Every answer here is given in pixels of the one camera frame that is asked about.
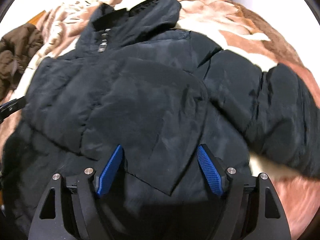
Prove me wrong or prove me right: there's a black hooded puffer jacket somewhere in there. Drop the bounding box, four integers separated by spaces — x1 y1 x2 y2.
2 0 320 240

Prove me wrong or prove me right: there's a brown puffer jacket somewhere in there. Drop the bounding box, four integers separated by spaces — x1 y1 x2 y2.
1 23 43 100

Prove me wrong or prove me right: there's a wooden headboard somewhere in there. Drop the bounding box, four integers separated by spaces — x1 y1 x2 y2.
28 10 46 25

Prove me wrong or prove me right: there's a brown cream plush blanket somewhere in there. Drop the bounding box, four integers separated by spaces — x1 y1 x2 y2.
0 0 320 240

